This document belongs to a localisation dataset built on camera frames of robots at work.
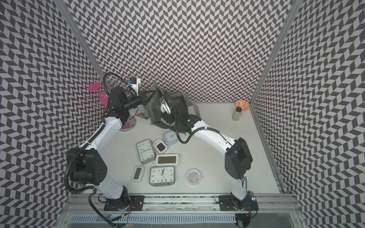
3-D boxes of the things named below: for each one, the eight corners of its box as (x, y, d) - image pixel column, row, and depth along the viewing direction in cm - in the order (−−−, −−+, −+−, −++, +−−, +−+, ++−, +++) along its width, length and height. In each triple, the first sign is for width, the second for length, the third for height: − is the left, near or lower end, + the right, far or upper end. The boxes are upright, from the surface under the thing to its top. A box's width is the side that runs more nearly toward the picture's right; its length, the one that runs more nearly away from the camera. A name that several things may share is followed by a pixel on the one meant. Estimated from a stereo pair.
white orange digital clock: (160, 155, 90) (159, 153, 88) (153, 145, 95) (152, 142, 92) (168, 149, 93) (168, 147, 91) (160, 139, 97) (160, 137, 95)
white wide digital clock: (155, 165, 86) (154, 163, 83) (157, 155, 90) (156, 153, 87) (178, 165, 86) (177, 163, 83) (178, 155, 90) (178, 153, 87)
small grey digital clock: (132, 182, 81) (130, 181, 79) (136, 167, 86) (134, 165, 84) (141, 182, 81) (140, 181, 79) (145, 167, 86) (144, 165, 84)
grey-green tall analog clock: (140, 165, 86) (139, 164, 84) (136, 145, 94) (135, 143, 93) (157, 159, 88) (156, 157, 87) (151, 139, 97) (150, 138, 95)
